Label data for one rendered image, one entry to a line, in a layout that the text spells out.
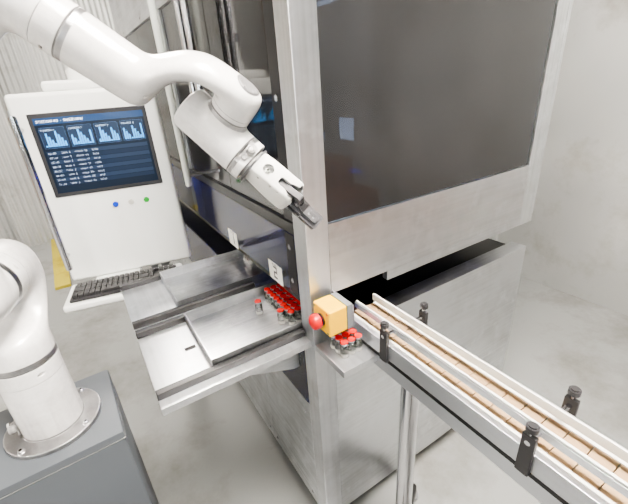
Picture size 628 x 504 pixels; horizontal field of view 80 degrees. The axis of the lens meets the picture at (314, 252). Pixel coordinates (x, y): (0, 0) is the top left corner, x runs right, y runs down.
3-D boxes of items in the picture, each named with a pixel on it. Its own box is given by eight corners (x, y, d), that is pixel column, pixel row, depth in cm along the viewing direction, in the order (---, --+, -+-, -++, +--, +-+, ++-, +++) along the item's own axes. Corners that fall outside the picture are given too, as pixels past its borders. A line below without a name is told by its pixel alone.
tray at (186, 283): (244, 254, 157) (243, 247, 156) (272, 278, 137) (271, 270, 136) (161, 280, 142) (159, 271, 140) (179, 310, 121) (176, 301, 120)
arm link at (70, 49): (102, -42, 57) (269, 88, 70) (72, 48, 65) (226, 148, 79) (76, -32, 50) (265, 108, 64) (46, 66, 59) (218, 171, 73)
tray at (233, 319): (283, 287, 131) (282, 278, 129) (325, 322, 111) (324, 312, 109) (185, 322, 115) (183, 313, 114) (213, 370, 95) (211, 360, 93)
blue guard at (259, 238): (154, 176, 253) (147, 149, 245) (301, 296, 102) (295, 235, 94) (153, 176, 253) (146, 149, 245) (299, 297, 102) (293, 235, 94)
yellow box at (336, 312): (336, 314, 100) (335, 291, 97) (353, 327, 95) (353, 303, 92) (313, 324, 97) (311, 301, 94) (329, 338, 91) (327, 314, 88)
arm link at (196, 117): (263, 129, 74) (238, 161, 79) (210, 79, 71) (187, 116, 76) (246, 141, 67) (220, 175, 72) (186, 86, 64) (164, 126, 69)
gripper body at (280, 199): (265, 139, 69) (310, 181, 71) (257, 155, 79) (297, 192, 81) (239, 168, 68) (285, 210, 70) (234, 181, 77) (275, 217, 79)
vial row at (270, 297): (270, 298, 124) (268, 286, 122) (297, 324, 110) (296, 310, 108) (264, 300, 123) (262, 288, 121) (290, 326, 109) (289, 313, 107)
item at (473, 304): (290, 262, 346) (281, 167, 309) (495, 407, 186) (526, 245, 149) (181, 299, 300) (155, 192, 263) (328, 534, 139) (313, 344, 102)
